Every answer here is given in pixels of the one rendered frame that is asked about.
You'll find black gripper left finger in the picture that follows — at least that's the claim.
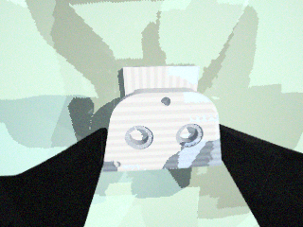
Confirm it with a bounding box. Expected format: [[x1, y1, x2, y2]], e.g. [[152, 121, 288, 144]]
[[0, 128, 108, 227]]

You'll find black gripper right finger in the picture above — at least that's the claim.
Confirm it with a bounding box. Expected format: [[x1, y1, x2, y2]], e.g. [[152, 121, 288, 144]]
[[219, 124, 303, 227]]

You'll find white plate with two round holes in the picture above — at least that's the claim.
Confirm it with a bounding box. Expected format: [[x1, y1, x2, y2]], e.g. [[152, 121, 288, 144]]
[[103, 87, 222, 172]]

